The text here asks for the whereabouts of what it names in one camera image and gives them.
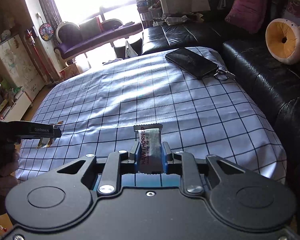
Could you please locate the white hawthorn snack bar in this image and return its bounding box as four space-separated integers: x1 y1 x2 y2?
134 124 164 174

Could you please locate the gold brown biscuit packet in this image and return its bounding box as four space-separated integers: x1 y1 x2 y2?
36 121 64 149

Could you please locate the person's left hand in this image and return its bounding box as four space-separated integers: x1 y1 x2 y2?
0 142 20 215

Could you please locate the white tv sideboard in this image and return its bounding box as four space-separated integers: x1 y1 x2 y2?
0 90 32 121

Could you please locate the blue checked tablecloth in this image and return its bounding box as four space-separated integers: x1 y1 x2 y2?
16 52 287 183

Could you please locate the white decorated cabinet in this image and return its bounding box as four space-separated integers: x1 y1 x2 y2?
0 35 45 101

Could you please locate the tree print paper bag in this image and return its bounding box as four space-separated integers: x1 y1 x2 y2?
59 63 83 80

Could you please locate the red stick vacuum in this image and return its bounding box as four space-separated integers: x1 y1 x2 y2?
27 29 54 83

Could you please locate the round colourful dartboard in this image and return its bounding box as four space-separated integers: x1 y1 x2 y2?
39 23 55 41

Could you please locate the purple chaise lounge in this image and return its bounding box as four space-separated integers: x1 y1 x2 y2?
54 16 143 61

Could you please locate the black leather sofa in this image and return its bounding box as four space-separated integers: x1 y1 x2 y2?
142 0 300 234

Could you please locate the grey cushion on chaise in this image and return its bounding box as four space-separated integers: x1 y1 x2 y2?
79 17 102 40

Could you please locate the magenta pillow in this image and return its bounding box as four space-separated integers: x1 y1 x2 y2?
225 0 267 34

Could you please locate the round yellow cushion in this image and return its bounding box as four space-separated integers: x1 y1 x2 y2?
266 18 300 65

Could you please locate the key ring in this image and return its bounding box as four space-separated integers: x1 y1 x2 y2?
202 68 237 81

